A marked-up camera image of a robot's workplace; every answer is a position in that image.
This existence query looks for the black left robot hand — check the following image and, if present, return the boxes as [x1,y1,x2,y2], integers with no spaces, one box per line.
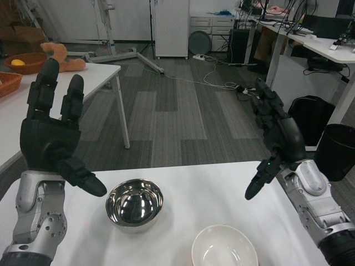
[21,58,108,198]

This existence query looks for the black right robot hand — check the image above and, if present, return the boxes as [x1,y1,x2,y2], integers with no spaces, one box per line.
[245,78,307,201]

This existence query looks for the metal bowl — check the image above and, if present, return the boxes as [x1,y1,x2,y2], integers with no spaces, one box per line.
[105,178,165,234]

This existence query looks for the white ceramic bowl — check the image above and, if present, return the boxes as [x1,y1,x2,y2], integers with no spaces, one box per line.
[191,224,260,266]

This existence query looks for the black trash bin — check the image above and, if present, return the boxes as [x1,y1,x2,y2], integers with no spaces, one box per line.
[313,123,355,182]

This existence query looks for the black floor power strip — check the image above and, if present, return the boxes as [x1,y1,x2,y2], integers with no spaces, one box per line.
[235,85,261,97]

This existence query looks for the rectangular orange wicker basket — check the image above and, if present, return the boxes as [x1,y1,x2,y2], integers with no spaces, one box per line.
[0,71,24,99]

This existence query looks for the round brown wicker basket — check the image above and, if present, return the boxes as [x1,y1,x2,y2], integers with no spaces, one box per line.
[3,52,48,75]

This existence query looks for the orange plush toy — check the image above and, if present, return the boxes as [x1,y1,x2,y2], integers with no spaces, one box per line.
[40,42,87,74]

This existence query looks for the white side table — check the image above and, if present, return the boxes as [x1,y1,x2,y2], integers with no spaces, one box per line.
[0,62,131,176]

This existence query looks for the seated person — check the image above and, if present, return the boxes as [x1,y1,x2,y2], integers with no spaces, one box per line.
[247,4,290,74]

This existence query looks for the white office desk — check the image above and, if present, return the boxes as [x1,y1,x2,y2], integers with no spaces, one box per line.
[244,12,355,152]

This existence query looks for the black computer tower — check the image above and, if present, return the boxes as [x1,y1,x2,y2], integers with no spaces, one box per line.
[227,28,258,65]

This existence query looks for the stacked brown cardboard boxes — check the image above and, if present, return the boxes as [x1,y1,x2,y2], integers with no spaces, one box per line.
[0,0,47,58]

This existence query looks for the small white desk device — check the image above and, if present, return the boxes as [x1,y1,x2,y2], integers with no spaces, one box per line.
[329,32,351,51]

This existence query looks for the black box on desk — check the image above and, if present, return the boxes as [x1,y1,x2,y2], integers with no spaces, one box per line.
[300,14,355,40]

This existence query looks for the grey metal hoist stand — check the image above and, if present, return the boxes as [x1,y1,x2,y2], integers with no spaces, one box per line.
[82,0,166,76]

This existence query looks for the grey round tray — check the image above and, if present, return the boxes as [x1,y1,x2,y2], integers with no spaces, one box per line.
[188,30,212,55]

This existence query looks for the white drawer cabinet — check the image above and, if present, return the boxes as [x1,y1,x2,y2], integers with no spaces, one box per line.
[190,16,235,54]

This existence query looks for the black tripod stand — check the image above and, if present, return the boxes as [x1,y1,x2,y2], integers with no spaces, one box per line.
[138,0,157,60]

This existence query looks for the white tall cabinet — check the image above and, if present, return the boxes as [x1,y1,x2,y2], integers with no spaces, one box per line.
[154,0,191,60]

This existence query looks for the white floor cable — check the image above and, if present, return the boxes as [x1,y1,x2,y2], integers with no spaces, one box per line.
[163,59,245,91]

